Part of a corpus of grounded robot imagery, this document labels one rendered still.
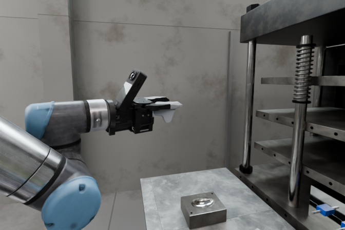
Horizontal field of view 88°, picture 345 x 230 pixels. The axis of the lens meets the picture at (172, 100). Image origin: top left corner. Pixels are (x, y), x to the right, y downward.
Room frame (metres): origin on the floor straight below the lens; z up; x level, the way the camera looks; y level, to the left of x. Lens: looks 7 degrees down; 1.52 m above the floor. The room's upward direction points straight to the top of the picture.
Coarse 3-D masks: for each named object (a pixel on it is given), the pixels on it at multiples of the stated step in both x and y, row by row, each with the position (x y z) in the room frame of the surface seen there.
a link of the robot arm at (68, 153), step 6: (66, 144) 0.35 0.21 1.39; (72, 144) 0.36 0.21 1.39; (78, 144) 0.37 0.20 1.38; (60, 150) 0.34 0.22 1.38; (66, 150) 0.35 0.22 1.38; (72, 150) 0.36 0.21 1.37; (78, 150) 0.37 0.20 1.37; (66, 156) 0.33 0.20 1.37; (72, 156) 0.34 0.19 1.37; (78, 156) 0.35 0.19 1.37; (84, 162) 0.34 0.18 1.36
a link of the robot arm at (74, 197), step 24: (0, 120) 0.22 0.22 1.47; (0, 144) 0.21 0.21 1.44; (24, 144) 0.23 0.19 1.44; (0, 168) 0.20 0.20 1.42; (24, 168) 0.22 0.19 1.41; (48, 168) 0.23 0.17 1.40; (72, 168) 0.26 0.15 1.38; (0, 192) 0.21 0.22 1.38; (24, 192) 0.21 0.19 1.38; (48, 192) 0.23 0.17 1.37; (72, 192) 0.23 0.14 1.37; (96, 192) 0.25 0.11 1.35; (48, 216) 0.21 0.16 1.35; (72, 216) 0.23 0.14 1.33
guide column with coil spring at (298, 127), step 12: (312, 36) 0.96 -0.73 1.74; (300, 48) 0.99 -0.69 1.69; (300, 60) 0.98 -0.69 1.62; (300, 72) 0.97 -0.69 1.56; (300, 84) 0.97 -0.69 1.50; (300, 96) 0.97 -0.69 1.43; (300, 108) 0.96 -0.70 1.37; (300, 120) 0.96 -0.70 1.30; (300, 132) 0.96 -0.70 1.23; (300, 144) 0.96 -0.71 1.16; (300, 156) 0.96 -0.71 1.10; (300, 168) 0.96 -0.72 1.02; (300, 180) 0.97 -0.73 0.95; (288, 192) 1.00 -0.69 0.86; (288, 204) 0.98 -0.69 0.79
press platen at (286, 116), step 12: (312, 108) 1.43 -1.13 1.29; (324, 108) 1.43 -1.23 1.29; (336, 108) 1.43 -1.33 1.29; (276, 120) 1.17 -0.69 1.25; (288, 120) 1.08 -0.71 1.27; (312, 120) 1.01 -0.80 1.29; (324, 120) 1.01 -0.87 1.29; (336, 120) 1.01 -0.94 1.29; (324, 132) 0.87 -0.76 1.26; (336, 132) 0.84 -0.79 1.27
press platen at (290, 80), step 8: (264, 80) 1.33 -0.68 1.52; (272, 80) 1.26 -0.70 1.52; (280, 80) 1.19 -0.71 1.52; (288, 80) 1.13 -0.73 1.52; (296, 80) 1.08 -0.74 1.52; (312, 80) 0.99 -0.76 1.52; (320, 80) 0.94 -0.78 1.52; (328, 80) 0.91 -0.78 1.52; (336, 80) 0.87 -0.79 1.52; (344, 80) 0.84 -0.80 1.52
